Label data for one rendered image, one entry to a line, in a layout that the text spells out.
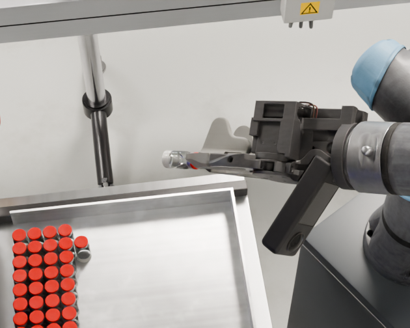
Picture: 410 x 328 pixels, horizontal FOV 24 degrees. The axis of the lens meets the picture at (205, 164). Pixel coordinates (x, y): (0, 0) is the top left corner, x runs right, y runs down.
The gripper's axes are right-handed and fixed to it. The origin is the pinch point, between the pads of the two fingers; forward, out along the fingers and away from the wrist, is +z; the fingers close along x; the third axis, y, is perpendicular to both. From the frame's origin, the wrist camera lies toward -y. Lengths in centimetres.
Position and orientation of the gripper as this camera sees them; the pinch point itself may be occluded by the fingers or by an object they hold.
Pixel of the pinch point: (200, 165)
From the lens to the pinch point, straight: 110.9
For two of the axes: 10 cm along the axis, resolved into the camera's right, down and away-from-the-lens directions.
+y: 1.5, -9.8, 1.1
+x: -5.7, -1.8, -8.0
